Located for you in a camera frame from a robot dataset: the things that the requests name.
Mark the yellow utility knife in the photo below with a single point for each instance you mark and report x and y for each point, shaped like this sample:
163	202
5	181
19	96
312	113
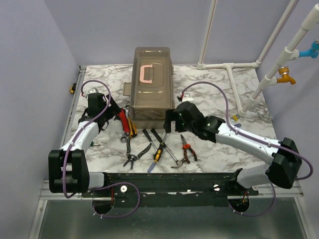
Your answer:
133	130

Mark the yellow brass tap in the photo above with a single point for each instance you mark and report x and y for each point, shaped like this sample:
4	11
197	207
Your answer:
284	76

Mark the small green screwdriver bit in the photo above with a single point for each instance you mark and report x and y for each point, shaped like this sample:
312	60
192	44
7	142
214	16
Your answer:
94	144

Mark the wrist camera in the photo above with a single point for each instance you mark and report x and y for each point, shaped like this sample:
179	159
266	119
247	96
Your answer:
92	90
185	97

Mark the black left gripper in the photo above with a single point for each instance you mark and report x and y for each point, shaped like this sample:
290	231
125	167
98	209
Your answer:
109	109

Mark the yellow black screwdriver at edge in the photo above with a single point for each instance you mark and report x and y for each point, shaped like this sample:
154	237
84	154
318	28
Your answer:
73	88

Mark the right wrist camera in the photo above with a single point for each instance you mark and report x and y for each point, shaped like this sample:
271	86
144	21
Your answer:
185	97

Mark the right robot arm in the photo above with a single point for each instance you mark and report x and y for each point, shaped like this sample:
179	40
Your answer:
281	159

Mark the red black handled tool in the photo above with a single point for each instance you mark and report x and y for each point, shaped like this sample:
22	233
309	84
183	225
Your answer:
123	118

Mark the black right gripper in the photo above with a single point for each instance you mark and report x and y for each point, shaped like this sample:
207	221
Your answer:
172	114

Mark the orange black needle-nose pliers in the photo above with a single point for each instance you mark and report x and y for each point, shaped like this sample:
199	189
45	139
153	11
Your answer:
186	147

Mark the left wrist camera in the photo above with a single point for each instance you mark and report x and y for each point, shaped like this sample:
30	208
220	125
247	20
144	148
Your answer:
92	90

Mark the translucent brown tool box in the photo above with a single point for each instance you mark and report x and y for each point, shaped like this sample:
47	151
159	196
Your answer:
151	88

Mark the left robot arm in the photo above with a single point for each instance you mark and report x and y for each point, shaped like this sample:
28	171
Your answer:
68	170

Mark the small black-handled ball hammer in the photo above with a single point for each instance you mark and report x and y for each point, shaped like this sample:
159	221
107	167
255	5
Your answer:
149	139

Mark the white pvc pipe frame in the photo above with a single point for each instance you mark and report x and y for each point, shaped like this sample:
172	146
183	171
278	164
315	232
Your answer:
237	31

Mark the yellow black claw hammer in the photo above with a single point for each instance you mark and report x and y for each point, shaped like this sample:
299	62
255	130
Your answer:
178	163

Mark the blue pipe fitting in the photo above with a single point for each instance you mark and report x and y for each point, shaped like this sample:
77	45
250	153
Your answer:
312	52

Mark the black mounting rail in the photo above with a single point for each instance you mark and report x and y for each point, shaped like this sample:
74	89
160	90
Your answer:
169	190

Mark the silver ratchet combination wrench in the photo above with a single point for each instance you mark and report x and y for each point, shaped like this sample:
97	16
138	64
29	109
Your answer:
125	136

